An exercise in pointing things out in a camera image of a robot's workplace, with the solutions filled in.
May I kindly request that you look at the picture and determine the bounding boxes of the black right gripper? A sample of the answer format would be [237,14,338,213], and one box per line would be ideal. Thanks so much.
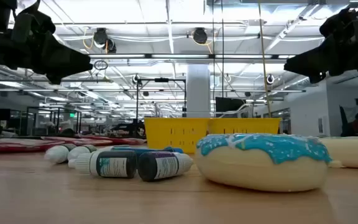
[284,18,358,84]

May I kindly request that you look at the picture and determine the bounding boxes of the teal label dropper bottle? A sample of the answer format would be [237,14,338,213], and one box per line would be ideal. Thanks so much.
[74,150,138,179]

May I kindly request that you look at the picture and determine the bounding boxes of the black monitor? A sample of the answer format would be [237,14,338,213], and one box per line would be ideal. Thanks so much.
[214,96,246,113]

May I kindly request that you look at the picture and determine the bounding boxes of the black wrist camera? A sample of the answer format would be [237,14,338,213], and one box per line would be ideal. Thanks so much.
[11,0,57,43]
[319,7,358,40]

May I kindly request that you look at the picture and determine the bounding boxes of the cream donut toy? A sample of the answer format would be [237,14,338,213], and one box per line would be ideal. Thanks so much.
[319,136,358,170]

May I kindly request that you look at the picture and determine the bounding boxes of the black ceiling cable reel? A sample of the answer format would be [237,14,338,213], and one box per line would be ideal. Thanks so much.
[93,27,117,54]
[191,27,209,45]

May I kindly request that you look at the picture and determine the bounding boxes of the yellow hanging cable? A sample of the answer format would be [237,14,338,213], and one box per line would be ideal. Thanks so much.
[257,0,272,118]

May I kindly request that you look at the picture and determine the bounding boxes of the black hanging cable with coil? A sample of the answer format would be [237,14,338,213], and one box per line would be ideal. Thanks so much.
[220,0,226,118]

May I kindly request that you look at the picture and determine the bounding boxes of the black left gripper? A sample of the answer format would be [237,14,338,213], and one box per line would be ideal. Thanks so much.
[0,30,93,85]

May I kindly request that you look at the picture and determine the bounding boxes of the yellow slotted plastic basket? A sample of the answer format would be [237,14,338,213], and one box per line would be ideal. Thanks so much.
[144,117,211,154]
[208,117,282,136]

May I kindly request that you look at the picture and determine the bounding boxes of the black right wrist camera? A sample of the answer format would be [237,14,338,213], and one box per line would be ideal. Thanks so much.
[319,7,358,40]

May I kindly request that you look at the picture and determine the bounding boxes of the blue frosted donut toy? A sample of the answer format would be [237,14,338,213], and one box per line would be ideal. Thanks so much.
[194,133,344,193]

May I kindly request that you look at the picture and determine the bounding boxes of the white building pillar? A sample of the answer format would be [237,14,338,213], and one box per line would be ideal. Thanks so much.
[186,63,211,118]

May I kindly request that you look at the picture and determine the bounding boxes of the thin black hanging cable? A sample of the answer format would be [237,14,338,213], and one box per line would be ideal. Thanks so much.
[211,0,216,118]

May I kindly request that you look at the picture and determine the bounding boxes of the purple label dropper bottle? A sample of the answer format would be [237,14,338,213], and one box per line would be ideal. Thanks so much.
[137,151,195,183]

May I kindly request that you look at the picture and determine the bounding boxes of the black metal stand frame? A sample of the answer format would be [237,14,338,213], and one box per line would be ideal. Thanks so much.
[135,77,188,138]

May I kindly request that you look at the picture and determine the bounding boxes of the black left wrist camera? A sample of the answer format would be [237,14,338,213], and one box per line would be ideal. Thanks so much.
[11,0,57,43]

